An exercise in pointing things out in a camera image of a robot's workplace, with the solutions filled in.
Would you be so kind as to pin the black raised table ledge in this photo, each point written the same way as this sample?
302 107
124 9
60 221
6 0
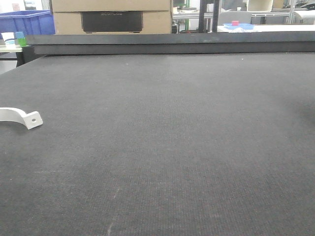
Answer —
172 44

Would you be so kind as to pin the large cardboard box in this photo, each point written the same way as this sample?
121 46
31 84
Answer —
112 16

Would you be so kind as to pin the crumpled plastic bag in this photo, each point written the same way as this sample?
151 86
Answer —
241 30

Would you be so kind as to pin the light blue tray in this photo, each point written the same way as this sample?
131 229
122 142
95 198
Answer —
243 26

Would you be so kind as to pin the black vertical post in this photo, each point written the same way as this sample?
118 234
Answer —
202 10

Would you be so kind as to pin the blue crate in background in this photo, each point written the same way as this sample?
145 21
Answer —
30 22

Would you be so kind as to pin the green block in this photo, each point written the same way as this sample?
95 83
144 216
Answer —
21 38

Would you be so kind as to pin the pink cube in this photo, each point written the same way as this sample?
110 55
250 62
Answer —
235 23

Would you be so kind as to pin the white pipe clamp bracket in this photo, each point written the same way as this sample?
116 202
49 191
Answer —
29 120

